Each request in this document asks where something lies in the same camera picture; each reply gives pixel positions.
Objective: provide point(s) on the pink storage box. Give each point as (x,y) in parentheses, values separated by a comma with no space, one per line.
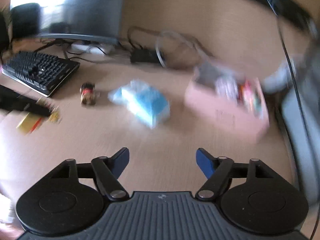
(230,100)

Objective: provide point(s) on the blue tissue pack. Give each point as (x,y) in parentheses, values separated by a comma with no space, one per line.
(145,102)

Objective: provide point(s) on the computer tower case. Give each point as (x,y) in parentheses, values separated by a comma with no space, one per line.
(302,126)

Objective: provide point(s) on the dark computer monitor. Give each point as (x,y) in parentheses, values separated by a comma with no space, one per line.
(87,20)

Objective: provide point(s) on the white power strip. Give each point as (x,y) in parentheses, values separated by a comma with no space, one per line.
(103,49)

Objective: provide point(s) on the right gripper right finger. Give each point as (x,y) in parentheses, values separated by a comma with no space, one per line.
(217,171)

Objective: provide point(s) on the black keyboard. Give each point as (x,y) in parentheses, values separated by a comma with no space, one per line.
(41,72)

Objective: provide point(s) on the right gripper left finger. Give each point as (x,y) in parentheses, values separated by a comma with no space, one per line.
(107,170)

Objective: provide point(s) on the small brown red figurine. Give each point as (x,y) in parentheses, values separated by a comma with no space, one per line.
(88,94)

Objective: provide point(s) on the black power adapter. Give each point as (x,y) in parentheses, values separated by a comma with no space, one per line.
(144,56)

